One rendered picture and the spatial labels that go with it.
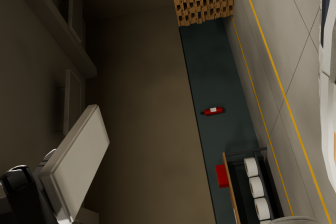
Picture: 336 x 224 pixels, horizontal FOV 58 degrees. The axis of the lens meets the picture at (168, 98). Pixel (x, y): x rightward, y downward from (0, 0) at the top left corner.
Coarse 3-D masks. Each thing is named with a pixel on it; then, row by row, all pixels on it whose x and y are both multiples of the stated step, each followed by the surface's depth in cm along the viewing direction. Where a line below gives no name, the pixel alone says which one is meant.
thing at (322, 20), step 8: (320, 0) 33; (328, 0) 29; (320, 8) 34; (320, 16) 34; (320, 24) 34; (320, 32) 34; (320, 40) 34; (320, 48) 34; (320, 56) 34; (320, 64) 34; (320, 72) 35; (320, 80) 35; (320, 88) 35; (320, 96) 36; (320, 120) 38
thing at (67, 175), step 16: (96, 112) 19; (80, 128) 16; (96, 128) 18; (64, 144) 15; (80, 144) 16; (96, 144) 18; (48, 160) 14; (64, 160) 14; (80, 160) 16; (96, 160) 18; (48, 176) 13; (64, 176) 14; (80, 176) 15; (48, 192) 13; (64, 192) 14; (80, 192) 15; (64, 208) 14
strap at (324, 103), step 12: (324, 36) 16; (324, 48) 16; (324, 60) 16; (324, 72) 16; (324, 84) 16; (324, 96) 17; (324, 108) 17; (324, 120) 17; (324, 132) 18; (324, 144) 18; (324, 156) 19
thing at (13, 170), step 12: (12, 168) 13; (24, 168) 13; (0, 180) 12; (12, 180) 12; (24, 180) 13; (12, 192) 13; (24, 192) 12; (36, 192) 12; (12, 204) 12; (24, 204) 12; (36, 204) 12; (24, 216) 11; (36, 216) 11; (48, 216) 11
